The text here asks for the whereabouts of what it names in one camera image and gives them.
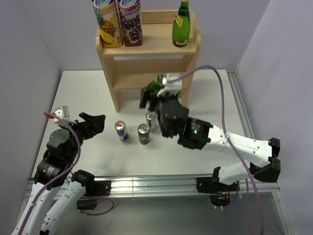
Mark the black gold can front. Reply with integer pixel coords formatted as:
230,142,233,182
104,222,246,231
137,123,150,145

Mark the aluminium front rail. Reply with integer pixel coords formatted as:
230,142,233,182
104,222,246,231
22,175,280,201

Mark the aluminium side rail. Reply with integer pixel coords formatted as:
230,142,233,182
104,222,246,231
226,70,255,139

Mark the silver slim can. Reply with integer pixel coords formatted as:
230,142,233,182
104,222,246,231
146,111,157,132

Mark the pineapple juice carton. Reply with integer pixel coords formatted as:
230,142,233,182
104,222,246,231
92,0,122,48

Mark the blue silver energy drink can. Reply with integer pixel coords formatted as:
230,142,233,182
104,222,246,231
114,120,129,141

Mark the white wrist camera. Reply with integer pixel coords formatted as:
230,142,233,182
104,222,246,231
44,105,71,125
156,72,182,97

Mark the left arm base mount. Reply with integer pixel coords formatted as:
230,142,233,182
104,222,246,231
76,180,112,211

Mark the small round green bottle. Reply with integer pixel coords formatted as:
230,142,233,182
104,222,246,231
145,74,165,92

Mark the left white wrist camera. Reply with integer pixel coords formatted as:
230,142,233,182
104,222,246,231
44,105,71,125

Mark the wooden two-tier shelf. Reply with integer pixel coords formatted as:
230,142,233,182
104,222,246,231
95,10,201,112

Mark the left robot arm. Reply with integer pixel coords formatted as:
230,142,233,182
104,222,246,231
12,112,106,235

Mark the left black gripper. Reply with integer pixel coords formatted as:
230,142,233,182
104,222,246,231
59,112,105,162

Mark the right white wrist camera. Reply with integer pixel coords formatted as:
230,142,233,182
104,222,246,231
156,72,182,97

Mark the grape juice carton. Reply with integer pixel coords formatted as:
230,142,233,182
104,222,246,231
117,0,143,47

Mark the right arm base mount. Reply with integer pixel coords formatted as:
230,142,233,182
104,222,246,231
196,177,239,207

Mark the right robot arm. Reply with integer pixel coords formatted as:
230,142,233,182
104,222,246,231
139,87,281,191

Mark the tall green glass bottle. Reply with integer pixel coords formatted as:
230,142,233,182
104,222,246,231
172,0,191,47

